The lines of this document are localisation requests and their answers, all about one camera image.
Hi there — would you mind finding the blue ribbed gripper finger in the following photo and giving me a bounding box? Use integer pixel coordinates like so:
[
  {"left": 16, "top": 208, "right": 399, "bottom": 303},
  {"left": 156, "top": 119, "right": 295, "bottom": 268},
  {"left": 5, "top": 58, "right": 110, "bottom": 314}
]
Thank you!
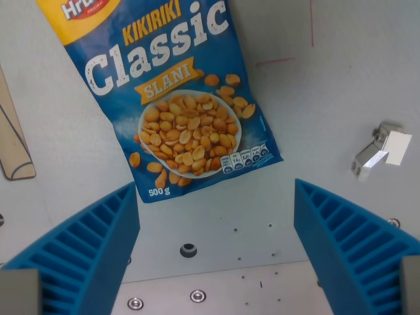
[
  {"left": 0, "top": 181, "right": 142, "bottom": 315},
  {"left": 293, "top": 178, "right": 420, "bottom": 315}
]

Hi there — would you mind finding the blue peanut snack bag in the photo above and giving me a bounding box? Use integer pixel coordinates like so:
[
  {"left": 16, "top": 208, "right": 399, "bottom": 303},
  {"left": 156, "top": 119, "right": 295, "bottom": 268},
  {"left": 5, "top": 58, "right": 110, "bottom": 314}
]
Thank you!
[{"left": 34, "top": 0, "right": 285, "bottom": 205}]

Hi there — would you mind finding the wooden laser-cut board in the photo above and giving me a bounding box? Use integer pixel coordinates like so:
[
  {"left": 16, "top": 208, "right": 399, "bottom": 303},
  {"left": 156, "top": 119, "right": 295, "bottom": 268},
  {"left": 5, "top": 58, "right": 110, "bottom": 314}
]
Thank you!
[{"left": 0, "top": 64, "right": 37, "bottom": 181}]

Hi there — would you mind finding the metal bracket with white tag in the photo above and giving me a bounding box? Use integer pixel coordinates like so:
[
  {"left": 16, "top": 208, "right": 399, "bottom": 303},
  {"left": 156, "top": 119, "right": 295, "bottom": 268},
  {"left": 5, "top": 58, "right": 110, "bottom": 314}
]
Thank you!
[{"left": 350, "top": 121, "right": 413, "bottom": 182}]

